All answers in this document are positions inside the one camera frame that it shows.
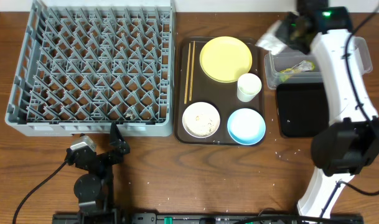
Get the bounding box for yellow round plate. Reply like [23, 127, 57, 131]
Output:
[199, 36, 253, 83]

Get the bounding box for green yellow snack wrapper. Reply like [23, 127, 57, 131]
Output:
[279, 60, 316, 82]

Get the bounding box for dark brown serving tray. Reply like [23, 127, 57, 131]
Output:
[174, 37, 264, 146]

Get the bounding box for right black cable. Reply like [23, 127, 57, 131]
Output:
[319, 0, 379, 218]

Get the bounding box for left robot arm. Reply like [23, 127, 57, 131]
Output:
[66, 122, 130, 215]

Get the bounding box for light blue bowl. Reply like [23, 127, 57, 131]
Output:
[227, 108, 266, 146]

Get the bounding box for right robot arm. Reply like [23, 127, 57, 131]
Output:
[271, 1, 379, 218]

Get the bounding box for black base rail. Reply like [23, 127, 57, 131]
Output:
[51, 211, 364, 224]

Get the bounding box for clear plastic bin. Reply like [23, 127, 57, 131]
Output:
[264, 37, 373, 90]

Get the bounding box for white cup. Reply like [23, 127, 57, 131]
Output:
[236, 73, 262, 103]

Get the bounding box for white paper napkin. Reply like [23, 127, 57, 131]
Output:
[256, 21, 287, 55]

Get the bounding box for black rectangular tray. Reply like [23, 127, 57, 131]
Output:
[276, 83, 335, 140]

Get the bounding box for grey dishwasher rack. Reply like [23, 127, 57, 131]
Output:
[5, 1, 175, 137]

